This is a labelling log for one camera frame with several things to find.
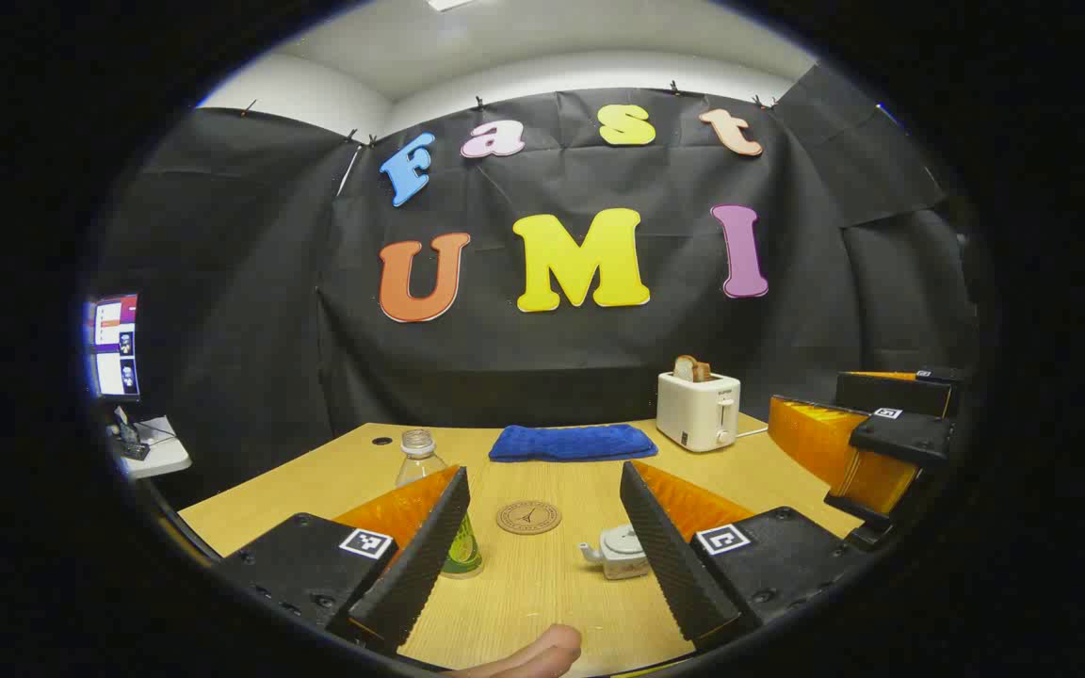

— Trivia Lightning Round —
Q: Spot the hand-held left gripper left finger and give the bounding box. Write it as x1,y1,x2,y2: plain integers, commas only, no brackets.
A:
213,464,471,658

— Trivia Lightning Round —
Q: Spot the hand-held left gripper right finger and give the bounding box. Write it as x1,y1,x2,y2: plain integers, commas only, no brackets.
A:
620,460,873,653

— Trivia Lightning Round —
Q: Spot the white floral teacup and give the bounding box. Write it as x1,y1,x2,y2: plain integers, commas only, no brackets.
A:
580,525,652,580

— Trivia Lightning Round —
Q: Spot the clear green-label water bottle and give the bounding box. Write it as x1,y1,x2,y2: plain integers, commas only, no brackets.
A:
396,428,484,579

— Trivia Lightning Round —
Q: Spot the round brown coaster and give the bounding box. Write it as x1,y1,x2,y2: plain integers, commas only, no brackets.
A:
495,499,562,536

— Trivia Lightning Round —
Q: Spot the white toaster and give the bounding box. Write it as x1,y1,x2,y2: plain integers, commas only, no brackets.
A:
656,370,742,453

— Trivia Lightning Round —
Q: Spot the blue folded towel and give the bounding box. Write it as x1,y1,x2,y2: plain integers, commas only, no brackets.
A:
489,424,658,463

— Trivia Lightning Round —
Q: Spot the white side table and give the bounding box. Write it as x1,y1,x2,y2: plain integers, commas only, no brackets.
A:
107,414,192,481

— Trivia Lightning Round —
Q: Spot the small dark stand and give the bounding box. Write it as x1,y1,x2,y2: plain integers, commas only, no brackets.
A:
111,407,153,462

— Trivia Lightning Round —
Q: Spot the computer monitor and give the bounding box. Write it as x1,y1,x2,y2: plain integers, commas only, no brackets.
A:
86,294,141,401

